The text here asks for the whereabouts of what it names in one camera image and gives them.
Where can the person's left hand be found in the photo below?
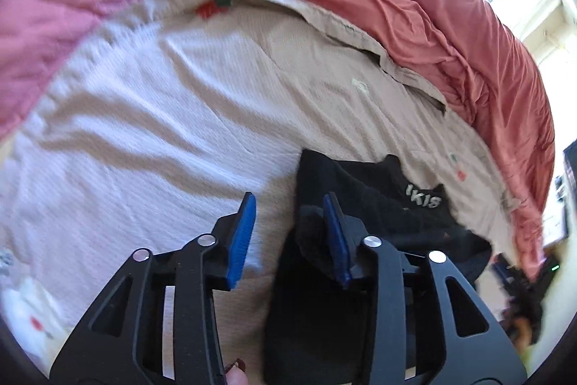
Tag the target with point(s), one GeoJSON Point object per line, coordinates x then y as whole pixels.
{"type": "Point", "coordinates": [236, 373]}

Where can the black sweater with orange cuffs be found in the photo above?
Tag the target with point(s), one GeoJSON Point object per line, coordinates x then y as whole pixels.
{"type": "Point", "coordinates": [374, 195]}

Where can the salmon duvet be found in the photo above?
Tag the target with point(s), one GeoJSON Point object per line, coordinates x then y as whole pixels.
{"type": "Point", "coordinates": [428, 15]}

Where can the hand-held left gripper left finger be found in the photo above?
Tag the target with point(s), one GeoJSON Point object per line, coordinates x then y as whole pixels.
{"type": "Point", "coordinates": [241, 240]}

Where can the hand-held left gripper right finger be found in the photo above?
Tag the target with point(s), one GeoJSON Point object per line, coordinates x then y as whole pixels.
{"type": "Point", "coordinates": [336, 236]}

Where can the strawberry and cloud printed blanket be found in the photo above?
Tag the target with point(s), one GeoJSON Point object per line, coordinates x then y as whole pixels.
{"type": "Point", "coordinates": [157, 96]}

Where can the black television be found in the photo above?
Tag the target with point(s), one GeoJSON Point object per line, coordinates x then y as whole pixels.
{"type": "Point", "coordinates": [571, 161]}

